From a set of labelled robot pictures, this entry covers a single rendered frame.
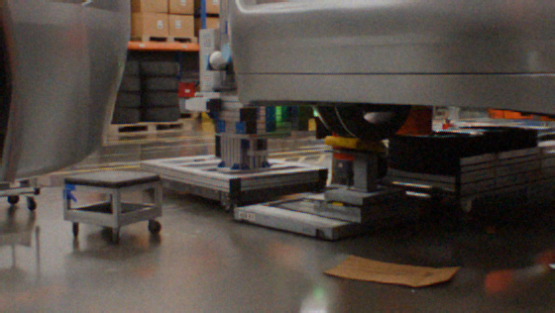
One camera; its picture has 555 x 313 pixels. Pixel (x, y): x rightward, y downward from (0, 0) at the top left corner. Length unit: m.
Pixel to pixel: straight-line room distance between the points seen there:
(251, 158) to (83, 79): 4.05
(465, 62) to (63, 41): 1.66
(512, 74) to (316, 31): 0.86
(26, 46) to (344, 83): 1.95
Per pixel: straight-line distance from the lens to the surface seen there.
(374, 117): 4.41
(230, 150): 5.34
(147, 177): 4.22
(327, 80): 3.04
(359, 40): 2.86
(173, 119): 11.97
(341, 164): 4.75
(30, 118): 1.21
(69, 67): 1.26
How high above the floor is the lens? 0.90
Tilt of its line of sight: 4 degrees down
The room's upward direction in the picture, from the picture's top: straight up
